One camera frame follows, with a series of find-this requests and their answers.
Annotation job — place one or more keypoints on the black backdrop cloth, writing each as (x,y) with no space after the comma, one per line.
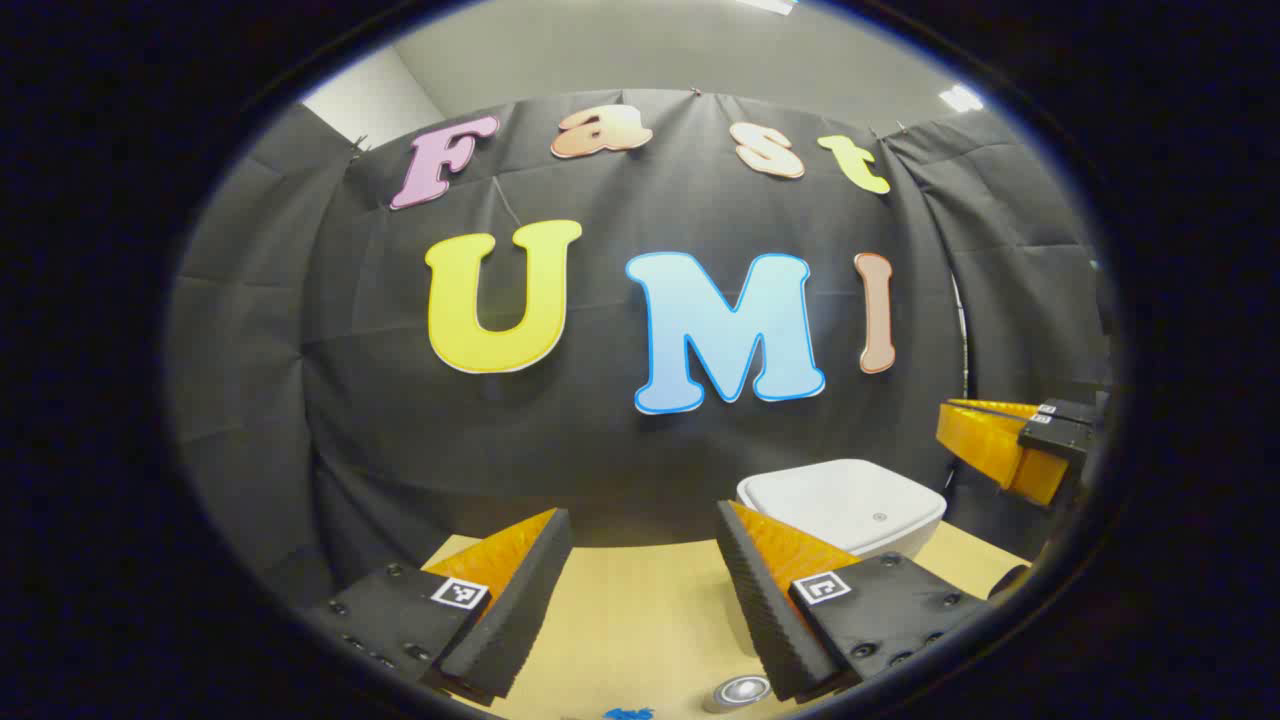
(600,450)

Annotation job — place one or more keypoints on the wooden desktop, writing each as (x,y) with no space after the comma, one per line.
(640,620)

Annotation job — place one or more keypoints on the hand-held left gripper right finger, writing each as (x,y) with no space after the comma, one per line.
(765,620)

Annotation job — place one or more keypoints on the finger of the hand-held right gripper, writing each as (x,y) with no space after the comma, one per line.
(1000,406)
(990,450)

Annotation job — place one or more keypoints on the white desktop garbage bin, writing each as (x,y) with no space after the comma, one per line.
(850,500)

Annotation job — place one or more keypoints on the blue paper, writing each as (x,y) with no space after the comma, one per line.
(630,714)

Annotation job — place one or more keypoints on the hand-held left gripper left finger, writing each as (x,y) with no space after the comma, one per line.
(520,600)

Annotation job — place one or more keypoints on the blue pop can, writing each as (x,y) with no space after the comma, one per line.
(738,692)

